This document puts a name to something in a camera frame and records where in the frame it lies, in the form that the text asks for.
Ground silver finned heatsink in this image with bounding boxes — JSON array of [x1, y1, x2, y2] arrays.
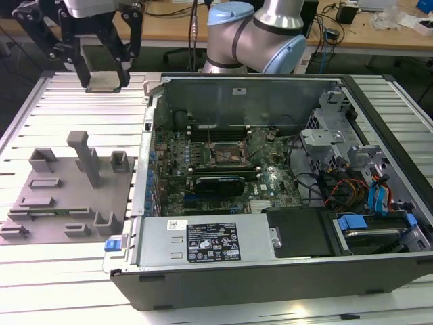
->
[[249, 199, 274, 213]]

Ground blue disk carrier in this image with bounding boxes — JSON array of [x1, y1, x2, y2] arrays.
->
[[333, 212, 417, 238]]

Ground small white box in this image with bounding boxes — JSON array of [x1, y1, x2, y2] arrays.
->
[[416, 18, 433, 37]]

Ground grey parts rack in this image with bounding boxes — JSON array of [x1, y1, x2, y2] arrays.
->
[[0, 130, 137, 245]]

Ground red yellow power wires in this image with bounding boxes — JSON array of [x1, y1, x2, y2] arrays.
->
[[329, 179, 370, 206]]

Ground green motherboard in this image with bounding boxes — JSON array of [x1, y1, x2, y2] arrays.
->
[[152, 127, 304, 217]]

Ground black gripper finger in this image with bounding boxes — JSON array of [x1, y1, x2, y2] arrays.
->
[[12, 0, 92, 89], [97, 2, 143, 87]]

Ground metal socket cover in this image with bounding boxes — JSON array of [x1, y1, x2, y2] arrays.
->
[[243, 130, 273, 162]]

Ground silver hard disk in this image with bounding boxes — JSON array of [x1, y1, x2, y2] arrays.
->
[[343, 227, 405, 255]]

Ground green RAM stick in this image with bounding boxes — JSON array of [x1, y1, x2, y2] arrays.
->
[[28, 210, 72, 217]]

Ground black graphics card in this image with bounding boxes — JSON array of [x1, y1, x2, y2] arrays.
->
[[194, 175, 247, 199]]

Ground silver disk bay bracket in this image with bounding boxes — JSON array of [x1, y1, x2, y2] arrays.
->
[[299, 127, 344, 150]]

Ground grey power supply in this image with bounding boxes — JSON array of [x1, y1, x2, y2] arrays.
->
[[137, 216, 281, 270]]

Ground RAM slot black latches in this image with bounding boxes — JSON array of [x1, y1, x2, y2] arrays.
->
[[189, 129, 250, 135], [189, 136, 250, 142], [192, 169, 260, 175], [191, 162, 258, 168]]

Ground black and silver PC case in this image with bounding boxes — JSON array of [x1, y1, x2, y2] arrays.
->
[[103, 72, 433, 311]]

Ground silver CPU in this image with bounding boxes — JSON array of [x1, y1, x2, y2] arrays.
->
[[85, 70, 123, 95]]

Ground small black box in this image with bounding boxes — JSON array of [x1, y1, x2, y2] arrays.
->
[[336, 3, 359, 25]]

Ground wooden desk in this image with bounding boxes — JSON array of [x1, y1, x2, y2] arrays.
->
[[0, 0, 433, 68]]

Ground CPU socket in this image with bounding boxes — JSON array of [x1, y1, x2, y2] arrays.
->
[[208, 139, 251, 167]]

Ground clear plastic wrap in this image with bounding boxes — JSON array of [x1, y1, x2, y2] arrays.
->
[[369, 5, 419, 32]]

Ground blue flat wire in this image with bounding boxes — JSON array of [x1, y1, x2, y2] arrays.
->
[[367, 179, 392, 217]]

